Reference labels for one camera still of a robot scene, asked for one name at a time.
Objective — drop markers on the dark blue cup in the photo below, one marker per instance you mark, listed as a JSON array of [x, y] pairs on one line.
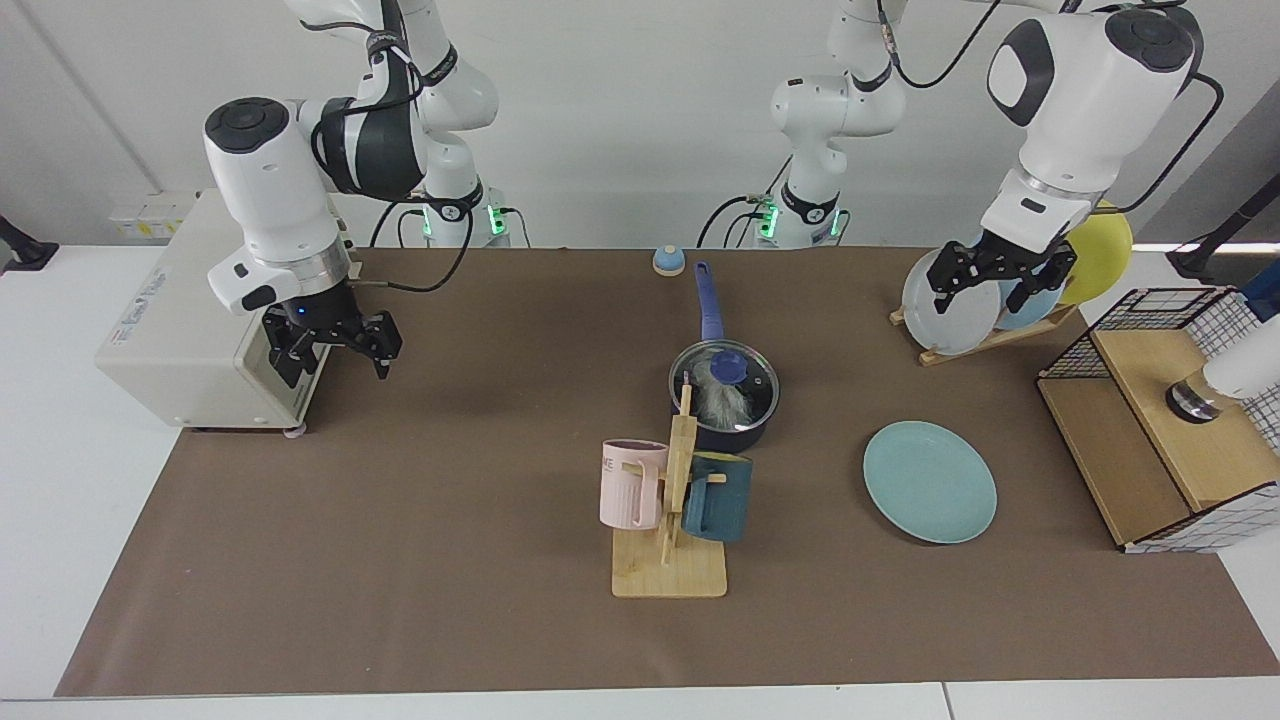
[[720, 500]]

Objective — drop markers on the wooden plate rack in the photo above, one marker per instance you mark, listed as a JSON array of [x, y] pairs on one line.
[[960, 352]]

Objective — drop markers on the black clamp stand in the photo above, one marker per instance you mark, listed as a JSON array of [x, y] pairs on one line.
[[25, 250]]

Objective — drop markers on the white vermicelli bundle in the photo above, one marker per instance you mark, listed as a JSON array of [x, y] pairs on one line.
[[725, 405]]

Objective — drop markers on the glass lid blue knob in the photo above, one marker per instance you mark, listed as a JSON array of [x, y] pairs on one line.
[[760, 385]]

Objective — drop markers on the light blue plate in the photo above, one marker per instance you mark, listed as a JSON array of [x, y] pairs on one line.
[[1035, 312]]

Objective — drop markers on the pink ribbed cup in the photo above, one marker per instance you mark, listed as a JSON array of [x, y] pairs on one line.
[[630, 490]]

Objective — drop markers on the yellow plate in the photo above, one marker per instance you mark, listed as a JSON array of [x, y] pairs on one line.
[[1100, 255]]

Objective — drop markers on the wooden cup stand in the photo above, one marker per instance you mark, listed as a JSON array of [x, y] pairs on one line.
[[670, 575]]

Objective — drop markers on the teal plate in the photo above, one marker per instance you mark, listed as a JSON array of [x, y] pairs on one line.
[[930, 485]]

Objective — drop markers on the black angled stand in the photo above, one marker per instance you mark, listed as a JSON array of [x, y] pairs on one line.
[[1215, 245]]

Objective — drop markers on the brown table cloth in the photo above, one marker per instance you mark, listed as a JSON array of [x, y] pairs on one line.
[[500, 600]]

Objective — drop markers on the white wall socket strip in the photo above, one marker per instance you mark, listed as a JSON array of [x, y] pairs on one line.
[[145, 218]]

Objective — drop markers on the small blue round bell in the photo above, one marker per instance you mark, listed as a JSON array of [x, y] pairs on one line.
[[669, 262]]

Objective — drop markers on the pale grey plate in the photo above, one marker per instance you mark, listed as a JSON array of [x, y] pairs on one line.
[[960, 325]]

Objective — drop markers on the pale toaster oven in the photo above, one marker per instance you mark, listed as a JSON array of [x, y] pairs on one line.
[[170, 340]]

